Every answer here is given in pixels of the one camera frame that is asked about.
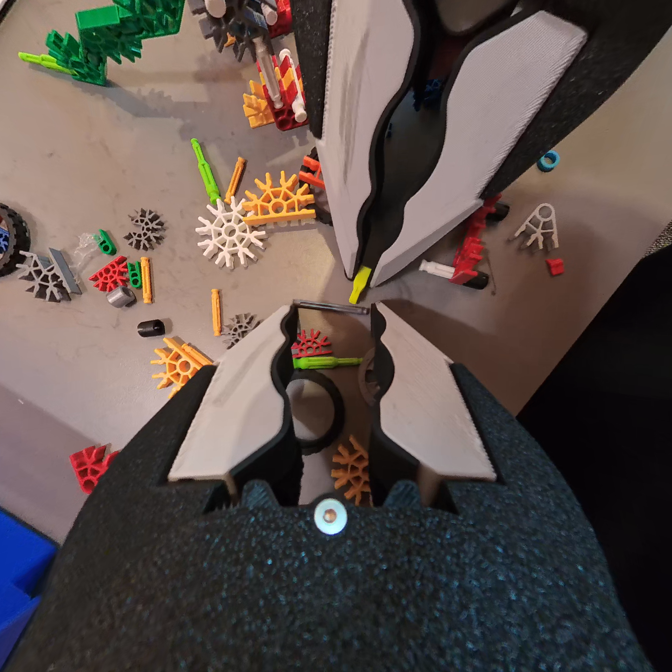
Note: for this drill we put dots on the orange fan connector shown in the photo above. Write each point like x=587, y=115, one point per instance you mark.
x=351, y=470
x=178, y=367

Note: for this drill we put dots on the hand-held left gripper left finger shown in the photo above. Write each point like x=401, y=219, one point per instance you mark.
x=231, y=414

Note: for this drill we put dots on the orange short rod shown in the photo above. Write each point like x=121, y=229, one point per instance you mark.
x=216, y=312
x=146, y=280
x=235, y=180

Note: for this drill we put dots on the red half-circle connector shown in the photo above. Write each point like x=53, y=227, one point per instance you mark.
x=311, y=345

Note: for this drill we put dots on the white fan connector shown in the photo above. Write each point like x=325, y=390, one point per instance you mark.
x=538, y=231

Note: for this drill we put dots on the red yellow connector block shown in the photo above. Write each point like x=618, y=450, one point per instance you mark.
x=278, y=94

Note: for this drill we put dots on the grey connector with panel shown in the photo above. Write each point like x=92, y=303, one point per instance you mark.
x=47, y=275

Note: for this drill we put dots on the yellow half-circle connector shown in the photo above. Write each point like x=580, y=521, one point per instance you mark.
x=278, y=216

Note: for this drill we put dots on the thin metal rod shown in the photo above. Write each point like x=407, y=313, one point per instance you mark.
x=330, y=307

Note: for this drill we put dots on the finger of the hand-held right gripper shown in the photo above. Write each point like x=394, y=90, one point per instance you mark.
x=362, y=78
x=504, y=105

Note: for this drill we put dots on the green connector structure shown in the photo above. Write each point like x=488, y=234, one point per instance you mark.
x=105, y=36

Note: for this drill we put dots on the small green clip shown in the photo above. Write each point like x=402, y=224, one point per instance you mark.
x=106, y=242
x=135, y=274

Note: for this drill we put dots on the red fan connector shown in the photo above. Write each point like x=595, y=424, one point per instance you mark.
x=92, y=469

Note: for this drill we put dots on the dark grey snowflake connector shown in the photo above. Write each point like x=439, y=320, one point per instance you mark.
x=145, y=229
x=240, y=330

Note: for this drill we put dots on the grey panel assembly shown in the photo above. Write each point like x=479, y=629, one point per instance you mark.
x=236, y=26

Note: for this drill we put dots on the small red connector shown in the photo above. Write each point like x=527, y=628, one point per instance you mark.
x=109, y=274

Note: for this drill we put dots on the white snowflake connector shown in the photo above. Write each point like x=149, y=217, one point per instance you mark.
x=220, y=232

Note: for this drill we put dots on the black spacer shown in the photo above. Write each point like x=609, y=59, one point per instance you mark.
x=151, y=328

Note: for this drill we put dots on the orange red connector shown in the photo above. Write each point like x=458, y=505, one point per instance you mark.
x=311, y=173

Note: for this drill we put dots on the black toy tyre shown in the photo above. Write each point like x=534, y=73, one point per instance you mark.
x=323, y=210
x=338, y=414

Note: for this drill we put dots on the grey spoked wheel hub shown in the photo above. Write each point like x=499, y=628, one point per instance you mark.
x=374, y=378

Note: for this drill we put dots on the blue box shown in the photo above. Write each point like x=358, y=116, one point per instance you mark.
x=21, y=577

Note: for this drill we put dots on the clear plastic piece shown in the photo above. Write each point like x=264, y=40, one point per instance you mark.
x=89, y=244

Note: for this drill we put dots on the person's right hand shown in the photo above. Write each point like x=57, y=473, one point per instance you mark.
x=443, y=63

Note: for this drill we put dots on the silver rod with black caps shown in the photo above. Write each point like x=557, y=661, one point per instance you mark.
x=500, y=211

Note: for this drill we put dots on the red connector strip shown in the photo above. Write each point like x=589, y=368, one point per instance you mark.
x=472, y=246

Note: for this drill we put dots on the silver spacer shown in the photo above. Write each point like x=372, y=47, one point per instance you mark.
x=120, y=296

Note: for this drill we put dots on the white thick rod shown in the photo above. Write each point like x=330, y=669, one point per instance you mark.
x=213, y=6

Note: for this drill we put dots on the lime yellow clip connector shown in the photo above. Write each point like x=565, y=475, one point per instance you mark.
x=360, y=283

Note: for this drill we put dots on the white rod with black cap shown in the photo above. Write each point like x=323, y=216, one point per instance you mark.
x=435, y=269

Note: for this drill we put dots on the lime green rod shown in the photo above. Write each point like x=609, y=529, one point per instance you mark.
x=44, y=62
x=325, y=362
x=206, y=170

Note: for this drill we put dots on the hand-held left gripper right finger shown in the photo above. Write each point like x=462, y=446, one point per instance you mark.
x=430, y=414

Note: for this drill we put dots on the small red clip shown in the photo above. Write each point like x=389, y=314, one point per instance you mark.
x=555, y=266

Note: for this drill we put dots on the large black knobby tyre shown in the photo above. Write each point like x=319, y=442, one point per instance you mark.
x=18, y=241

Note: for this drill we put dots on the small blue connector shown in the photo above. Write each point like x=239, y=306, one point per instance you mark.
x=428, y=94

